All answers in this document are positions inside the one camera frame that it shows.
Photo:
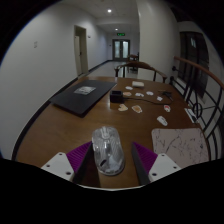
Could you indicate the dark wooden chair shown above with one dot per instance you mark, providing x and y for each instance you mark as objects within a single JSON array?
[{"x": 133, "y": 57}]

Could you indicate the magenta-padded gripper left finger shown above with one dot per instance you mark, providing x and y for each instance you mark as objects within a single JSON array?
[{"x": 60, "y": 165}]

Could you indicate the red and white sticker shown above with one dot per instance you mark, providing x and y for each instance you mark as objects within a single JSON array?
[{"x": 167, "y": 108}]

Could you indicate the oblong white sticker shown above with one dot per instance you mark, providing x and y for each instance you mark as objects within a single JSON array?
[{"x": 162, "y": 120}]

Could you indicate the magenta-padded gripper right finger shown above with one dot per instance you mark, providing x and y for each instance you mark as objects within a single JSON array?
[{"x": 163, "y": 166}]

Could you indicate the black railing with wooden handrail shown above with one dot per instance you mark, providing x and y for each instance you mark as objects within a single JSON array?
[{"x": 200, "y": 100}]

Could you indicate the green exit sign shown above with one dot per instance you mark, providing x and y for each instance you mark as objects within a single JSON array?
[{"x": 121, "y": 34}]

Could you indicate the orange and white sticker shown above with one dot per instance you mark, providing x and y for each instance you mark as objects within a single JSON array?
[{"x": 137, "y": 108}]

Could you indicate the white paper card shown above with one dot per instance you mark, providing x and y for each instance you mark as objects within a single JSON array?
[{"x": 191, "y": 115}]

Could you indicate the heart-shaped beige sticker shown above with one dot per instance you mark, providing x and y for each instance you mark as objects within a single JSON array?
[{"x": 122, "y": 107}]

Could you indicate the dark framed window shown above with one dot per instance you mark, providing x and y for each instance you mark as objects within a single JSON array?
[{"x": 193, "y": 63}]

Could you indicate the small black box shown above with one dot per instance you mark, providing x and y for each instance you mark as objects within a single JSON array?
[{"x": 116, "y": 96}]

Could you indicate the black closed laptop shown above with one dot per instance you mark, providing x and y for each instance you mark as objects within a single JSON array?
[{"x": 83, "y": 96}]

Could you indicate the small white box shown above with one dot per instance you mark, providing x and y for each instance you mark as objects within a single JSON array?
[{"x": 138, "y": 84}]

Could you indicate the glass double door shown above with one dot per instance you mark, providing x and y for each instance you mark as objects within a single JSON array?
[{"x": 121, "y": 50}]

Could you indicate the round orange sticker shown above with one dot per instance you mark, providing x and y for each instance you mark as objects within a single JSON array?
[{"x": 127, "y": 94}]

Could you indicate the pale single door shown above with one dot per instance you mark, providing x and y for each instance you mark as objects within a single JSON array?
[{"x": 81, "y": 50}]

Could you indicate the small white sticker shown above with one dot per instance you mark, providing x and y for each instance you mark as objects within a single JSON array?
[
  {"x": 149, "y": 93},
  {"x": 159, "y": 98},
  {"x": 129, "y": 88},
  {"x": 139, "y": 94}
]

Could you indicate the wooden round-back chair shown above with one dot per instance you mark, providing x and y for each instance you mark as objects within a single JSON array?
[{"x": 140, "y": 64}]

